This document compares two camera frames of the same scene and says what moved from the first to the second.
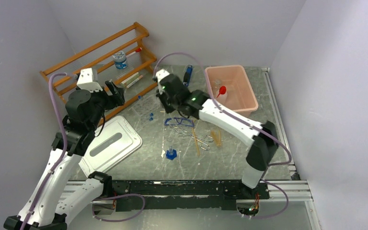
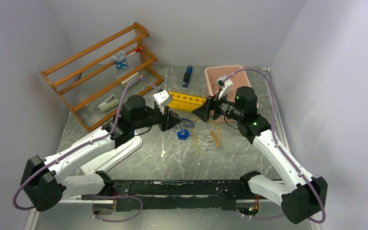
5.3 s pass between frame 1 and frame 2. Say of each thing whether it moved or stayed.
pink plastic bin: stayed
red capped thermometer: stayed
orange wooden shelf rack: stayed
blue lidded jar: stayed
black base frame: stayed
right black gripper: moved
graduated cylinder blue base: moved
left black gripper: moved
